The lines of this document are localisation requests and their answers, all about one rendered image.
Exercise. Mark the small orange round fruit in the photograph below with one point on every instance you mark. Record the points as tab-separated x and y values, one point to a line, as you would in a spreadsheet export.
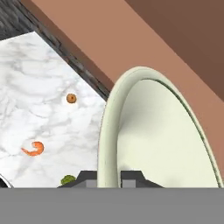
71	98

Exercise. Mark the orange shrimp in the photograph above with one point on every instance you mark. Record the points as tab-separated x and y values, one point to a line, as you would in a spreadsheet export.
35	149

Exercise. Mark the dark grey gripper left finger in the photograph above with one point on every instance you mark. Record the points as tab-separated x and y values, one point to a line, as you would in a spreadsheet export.
84	178

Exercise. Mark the green broccoli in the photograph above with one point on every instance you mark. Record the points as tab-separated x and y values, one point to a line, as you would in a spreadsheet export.
68	180

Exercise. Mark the pale green bowl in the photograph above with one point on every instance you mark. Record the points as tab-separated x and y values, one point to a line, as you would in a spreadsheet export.
163	137

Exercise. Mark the brown cupboard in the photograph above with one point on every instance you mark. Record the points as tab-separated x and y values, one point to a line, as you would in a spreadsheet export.
163	43

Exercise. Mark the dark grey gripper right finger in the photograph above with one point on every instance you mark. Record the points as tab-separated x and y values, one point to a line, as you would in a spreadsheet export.
132	176

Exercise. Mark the white round dish with black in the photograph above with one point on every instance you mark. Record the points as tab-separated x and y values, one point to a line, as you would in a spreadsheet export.
4	181

